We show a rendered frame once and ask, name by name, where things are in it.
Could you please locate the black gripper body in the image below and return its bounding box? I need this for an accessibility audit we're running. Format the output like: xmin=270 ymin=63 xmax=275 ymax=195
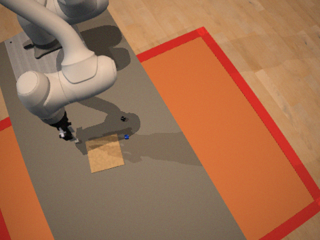
xmin=50 ymin=111 xmax=66 ymax=131

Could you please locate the orange flat mat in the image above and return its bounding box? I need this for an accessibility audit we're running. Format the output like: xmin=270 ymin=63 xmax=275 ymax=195
xmin=85 ymin=134 xmax=125 ymax=173

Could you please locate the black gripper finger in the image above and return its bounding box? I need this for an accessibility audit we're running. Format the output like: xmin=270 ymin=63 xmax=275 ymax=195
xmin=66 ymin=117 xmax=75 ymax=133
xmin=59 ymin=122 xmax=77 ymax=142

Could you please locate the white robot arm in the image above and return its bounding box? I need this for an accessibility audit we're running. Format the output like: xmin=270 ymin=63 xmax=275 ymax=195
xmin=0 ymin=0 xmax=117 ymax=124

